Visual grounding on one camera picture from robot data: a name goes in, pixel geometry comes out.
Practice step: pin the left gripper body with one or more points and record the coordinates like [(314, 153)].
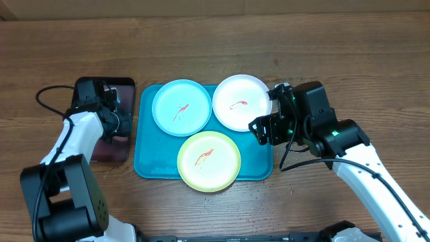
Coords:
[(123, 123)]

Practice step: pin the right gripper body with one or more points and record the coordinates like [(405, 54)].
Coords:
[(279, 131)]

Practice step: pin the light blue plate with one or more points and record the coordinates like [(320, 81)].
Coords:
[(182, 107)]

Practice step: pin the yellow-green plate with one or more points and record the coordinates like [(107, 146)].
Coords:
[(209, 161)]

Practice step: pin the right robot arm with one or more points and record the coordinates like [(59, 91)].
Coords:
[(306, 118)]

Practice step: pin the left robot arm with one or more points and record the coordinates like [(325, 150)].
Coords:
[(63, 198)]

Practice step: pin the black water tray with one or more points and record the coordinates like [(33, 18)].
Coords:
[(88, 96)]

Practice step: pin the teal plastic tray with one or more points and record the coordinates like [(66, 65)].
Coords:
[(155, 155)]

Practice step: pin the white plate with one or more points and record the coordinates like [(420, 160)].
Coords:
[(239, 99)]

